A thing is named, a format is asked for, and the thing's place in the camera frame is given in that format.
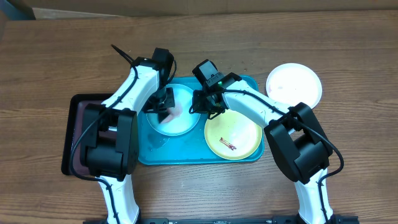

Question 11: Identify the green and pink sponge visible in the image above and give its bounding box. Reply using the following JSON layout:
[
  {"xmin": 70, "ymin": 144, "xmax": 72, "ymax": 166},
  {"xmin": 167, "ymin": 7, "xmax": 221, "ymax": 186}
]
[{"xmin": 159, "ymin": 104, "xmax": 182, "ymax": 124}]

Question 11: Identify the light blue plate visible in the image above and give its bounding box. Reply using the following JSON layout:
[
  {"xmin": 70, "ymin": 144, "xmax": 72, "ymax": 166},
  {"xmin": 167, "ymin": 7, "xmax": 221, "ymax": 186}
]
[{"xmin": 146, "ymin": 84, "xmax": 200, "ymax": 136}]

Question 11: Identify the yellow green-rimmed plate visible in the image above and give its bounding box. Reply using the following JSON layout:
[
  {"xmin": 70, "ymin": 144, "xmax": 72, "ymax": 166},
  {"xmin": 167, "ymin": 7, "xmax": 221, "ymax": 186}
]
[{"xmin": 204, "ymin": 110, "xmax": 262, "ymax": 161}]

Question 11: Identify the white plate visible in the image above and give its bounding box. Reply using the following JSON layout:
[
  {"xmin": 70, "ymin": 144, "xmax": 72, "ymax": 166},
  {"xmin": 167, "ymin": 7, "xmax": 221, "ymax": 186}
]
[{"xmin": 265, "ymin": 63, "xmax": 323, "ymax": 108}]

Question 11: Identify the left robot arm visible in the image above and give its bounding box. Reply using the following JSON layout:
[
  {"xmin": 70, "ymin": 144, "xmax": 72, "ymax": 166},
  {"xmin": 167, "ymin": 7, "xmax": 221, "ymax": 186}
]
[{"xmin": 72, "ymin": 48, "xmax": 176, "ymax": 223}]

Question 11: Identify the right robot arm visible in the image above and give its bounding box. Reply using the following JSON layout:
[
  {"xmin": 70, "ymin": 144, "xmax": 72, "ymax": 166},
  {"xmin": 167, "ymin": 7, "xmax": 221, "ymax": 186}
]
[{"xmin": 189, "ymin": 60, "xmax": 336, "ymax": 223}]

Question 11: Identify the teal plastic serving tray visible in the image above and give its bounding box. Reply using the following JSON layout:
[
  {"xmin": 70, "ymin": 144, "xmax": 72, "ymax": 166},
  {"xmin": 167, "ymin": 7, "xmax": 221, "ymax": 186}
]
[{"xmin": 136, "ymin": 75, "xmax": 265, "ymax": 166}]

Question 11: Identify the black tray with red liquid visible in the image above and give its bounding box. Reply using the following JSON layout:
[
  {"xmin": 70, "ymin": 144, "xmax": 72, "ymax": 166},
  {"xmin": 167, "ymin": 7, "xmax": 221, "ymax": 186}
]
[{"xmin": 61, "ymin": 93, "xmax": 112, "ymax": 175}]

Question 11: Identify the cardboard sheet at back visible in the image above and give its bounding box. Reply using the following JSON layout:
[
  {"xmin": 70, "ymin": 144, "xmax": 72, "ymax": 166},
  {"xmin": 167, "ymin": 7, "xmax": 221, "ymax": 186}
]
[{"xmin": 23, "ymin": 0, "xmax": 397, "ymax": 17}]

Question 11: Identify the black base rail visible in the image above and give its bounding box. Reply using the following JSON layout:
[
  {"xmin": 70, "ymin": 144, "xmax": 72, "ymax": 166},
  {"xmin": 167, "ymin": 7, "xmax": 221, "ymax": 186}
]
[{"xmin": 83, "ymin": 215, "xmax": 360, "ymax": 224}]

